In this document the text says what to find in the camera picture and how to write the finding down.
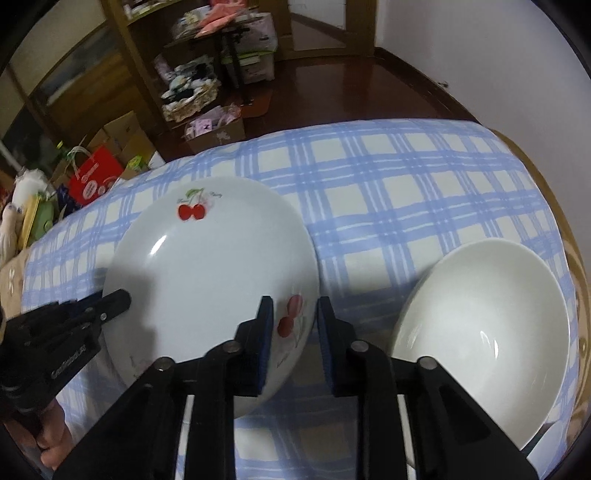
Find cherry plate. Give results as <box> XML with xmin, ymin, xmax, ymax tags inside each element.
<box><xmin>103</xmin><ymin>177</ymin><xmax>320</xmax><ymax>416</ymax></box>

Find large plain white bowl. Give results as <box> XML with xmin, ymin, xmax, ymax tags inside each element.
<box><xmin>390</xmin><ymin>238</ymin><xmax>570</xmax><ymax>448</ymax></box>

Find person's left hand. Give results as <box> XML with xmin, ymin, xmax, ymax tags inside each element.
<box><xmin>4</xmin><ymin>399</ymin><xmax>74</xmax><ymax>471</ymax></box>

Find stuffed plush toy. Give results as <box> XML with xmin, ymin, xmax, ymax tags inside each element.
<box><xmin>1</xmin><ymin>168</ymin><xmax>55</xmax><ymax>266</ymax></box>

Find red paper shopping bag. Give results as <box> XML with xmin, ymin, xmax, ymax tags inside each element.
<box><xmin>68</xmin><ymin>145</ymin><xmax>124</xmax><ymax>206</ymax></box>

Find cardboard box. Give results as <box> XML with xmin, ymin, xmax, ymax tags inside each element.
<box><xmin>87</xmin><ymin>111</ymin><xmax>156</xmax><ymax>166</ymax></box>

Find brown patterned blanket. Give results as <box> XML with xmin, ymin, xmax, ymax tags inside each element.
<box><xmin>492</xmin><ymin>129</ymin><xmax>590</xmax><ymax>450</ymax></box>

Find wooden wardrobe with shelves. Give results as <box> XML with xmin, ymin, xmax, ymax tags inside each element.
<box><xmin>1</xmin><ymin>1</ymin><xmax>189</xmax><ymax>163</ymax></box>

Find wicker basket with items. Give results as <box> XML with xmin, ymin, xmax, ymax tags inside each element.
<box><xmin>160</xmin><ymin>62</ymin><xmax>219</xmax><ymax>123</ymax></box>

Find blue plaid cloth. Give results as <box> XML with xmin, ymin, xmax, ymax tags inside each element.
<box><xmin>22</xmin><ymin>119</ymin><xmax>579</xmax><ymax>479</ymax></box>

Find small cluttered side table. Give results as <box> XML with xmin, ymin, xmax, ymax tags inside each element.
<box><xmin>171</xmin><ymin>1</ymin><xmax>279</xmax><ymax>106</ymax></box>

